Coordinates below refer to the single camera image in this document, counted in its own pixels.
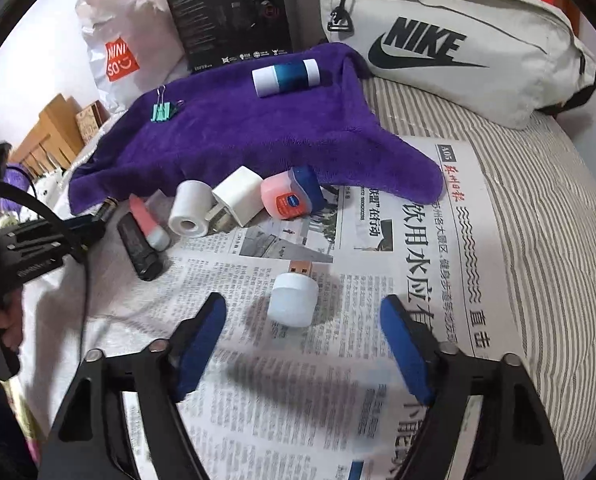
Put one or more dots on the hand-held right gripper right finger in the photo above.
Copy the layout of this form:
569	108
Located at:
407	355

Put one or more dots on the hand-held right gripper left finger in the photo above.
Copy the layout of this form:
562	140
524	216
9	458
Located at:
203	345

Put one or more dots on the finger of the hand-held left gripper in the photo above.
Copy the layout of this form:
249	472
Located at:
58	232
40	267

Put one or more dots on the brown bottle gold print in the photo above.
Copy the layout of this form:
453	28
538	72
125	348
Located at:
107	208

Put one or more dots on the black rectangular tube clear cap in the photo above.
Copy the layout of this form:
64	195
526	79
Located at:
138	247

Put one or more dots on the pink tube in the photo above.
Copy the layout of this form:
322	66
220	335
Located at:
148	222

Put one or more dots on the white charger plug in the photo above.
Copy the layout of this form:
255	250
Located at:
240	195

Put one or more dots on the pink jar blue lid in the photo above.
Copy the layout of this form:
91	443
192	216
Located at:
290	197

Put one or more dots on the person's left hand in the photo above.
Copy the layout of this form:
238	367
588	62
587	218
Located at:
8	320

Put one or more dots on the newspaper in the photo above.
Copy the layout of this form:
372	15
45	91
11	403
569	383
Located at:
377	260

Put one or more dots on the wooden cabinet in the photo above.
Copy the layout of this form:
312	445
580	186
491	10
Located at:
48	130

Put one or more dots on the patterned brown box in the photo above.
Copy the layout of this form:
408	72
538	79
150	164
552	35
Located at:
90	122

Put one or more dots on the green binder clip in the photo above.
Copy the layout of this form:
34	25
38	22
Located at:
162	112

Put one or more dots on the white plastic bag red logo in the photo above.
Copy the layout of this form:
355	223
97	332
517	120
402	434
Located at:
128	20

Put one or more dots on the purple towel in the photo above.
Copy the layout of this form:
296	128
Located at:
278	130

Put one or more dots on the blue and white bottle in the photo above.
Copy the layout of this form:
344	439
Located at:
285	77

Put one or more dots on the black headphone box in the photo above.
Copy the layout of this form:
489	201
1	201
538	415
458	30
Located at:
228	10

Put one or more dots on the grey waist bag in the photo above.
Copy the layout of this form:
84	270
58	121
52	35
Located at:
477	10

